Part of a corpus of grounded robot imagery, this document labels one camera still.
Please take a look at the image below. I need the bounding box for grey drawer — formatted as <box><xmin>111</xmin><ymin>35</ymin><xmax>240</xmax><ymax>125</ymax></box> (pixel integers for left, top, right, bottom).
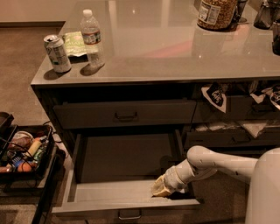
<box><xmin>53</xmin><ymin>99</ymin><xmax>196</xmax><ymax>129</ymax></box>
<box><xmin>52</xmin><ymin>129</ymin><xmax>201</xmax><ymax>220</ymax></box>
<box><xmin>192</xmin><ymin>95</ymin><xmax>280</xmax><ymax>123</ymax></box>
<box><xmin>184</xmin><ymin>129</ymin><xmax>280</xmax><ymax>149</ymax></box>

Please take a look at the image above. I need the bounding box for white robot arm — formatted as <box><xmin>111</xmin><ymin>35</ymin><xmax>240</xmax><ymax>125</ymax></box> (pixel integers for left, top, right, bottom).
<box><xmin>151</xmin><ymin>145</ymin><xmax>280</xmax><ymax>224</ymax></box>

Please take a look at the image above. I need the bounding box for silver soda can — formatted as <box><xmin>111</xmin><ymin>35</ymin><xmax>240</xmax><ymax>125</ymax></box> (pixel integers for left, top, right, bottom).
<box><xmin>44</xmin><ymin>34</ymin><xmax>72</xmax><ymax>73</ymax></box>

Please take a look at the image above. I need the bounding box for black cart frame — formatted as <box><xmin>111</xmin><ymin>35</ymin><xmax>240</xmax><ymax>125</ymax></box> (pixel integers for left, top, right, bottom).
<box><xmin>0</xmin><ymin>111</ymin><xmax>67</xmax><ymax>224</ymax></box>

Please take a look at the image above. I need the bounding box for white bag in drawer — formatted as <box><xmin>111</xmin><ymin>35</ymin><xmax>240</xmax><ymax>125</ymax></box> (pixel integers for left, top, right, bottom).
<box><xmin>194</xmin><ymin>121</ymin><xmax>268</xmax><ymax>138</ymax></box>

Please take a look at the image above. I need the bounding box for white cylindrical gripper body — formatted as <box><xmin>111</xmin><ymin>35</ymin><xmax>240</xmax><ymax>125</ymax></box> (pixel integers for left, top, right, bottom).
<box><xmin>164</xmin><ymin>159</ymin><xmax>195</xmax><ymax>193</ymax></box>

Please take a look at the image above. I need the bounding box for dark glass container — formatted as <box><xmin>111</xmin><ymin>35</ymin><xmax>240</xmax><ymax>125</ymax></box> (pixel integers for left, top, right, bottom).
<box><xmin>254</xmin><ymin>0</ymin><xmax>280</xmax><ymax>30</ymax></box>

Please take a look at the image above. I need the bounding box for grey drawer cabinet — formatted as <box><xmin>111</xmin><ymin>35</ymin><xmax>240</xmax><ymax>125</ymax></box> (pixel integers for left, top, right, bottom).
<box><xmin>30</xmin><ymin>0</ymin><xmax>280</xmax><ymax>176</ymax></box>

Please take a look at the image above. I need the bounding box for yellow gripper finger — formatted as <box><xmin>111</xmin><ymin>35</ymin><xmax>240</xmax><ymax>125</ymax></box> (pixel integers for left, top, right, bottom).
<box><xmin>151</xmin><ymin>175</ymin><xmax>166</xmax><ymax>193</ymax></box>
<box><xmin>152</xmin><ymin>188</ymin><xmax>173</xmax><ymax>197</ymax></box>

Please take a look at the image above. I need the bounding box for green snack packet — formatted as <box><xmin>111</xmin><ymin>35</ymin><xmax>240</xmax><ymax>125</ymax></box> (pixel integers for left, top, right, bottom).
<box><xmin>62</xmin><ymin>31</ymin><xmax>86</xmax><ymax>57</ymax></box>

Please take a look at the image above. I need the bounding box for black bin of items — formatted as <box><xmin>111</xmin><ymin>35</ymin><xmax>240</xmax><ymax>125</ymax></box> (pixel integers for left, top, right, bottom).
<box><xmin>0</xmin><ymin>125</ymin><xmax>54</xmax><ymax>181</ymax></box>

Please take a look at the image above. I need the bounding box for black white chip bag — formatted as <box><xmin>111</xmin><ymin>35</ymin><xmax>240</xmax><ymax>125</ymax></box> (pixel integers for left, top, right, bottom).
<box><xmin>201</xmin><ymin>82</ymin><xmax>227</xmax><ymax>113</ymax></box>

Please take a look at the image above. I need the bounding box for large jar of nuts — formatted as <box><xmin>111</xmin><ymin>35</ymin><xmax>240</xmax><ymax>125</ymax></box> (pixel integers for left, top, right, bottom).
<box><xmin>198</xmin><ymin>0</ymin><xmax>237</xmax><ymax>31</ymax></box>

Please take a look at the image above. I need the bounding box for dark object right edge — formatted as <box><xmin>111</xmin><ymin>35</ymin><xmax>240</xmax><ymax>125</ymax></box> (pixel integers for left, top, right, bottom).
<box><xmin>272</xmin><ymin>21</ymin><xmax>280</xmax><ymax>55</ymax></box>

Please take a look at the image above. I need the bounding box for clear plastic water bottle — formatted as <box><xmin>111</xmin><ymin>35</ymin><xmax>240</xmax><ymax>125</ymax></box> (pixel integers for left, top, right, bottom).
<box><xmin>80</xmin><ymin>9</ymin><xmax>105</xmax><ymax>68</ymax></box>

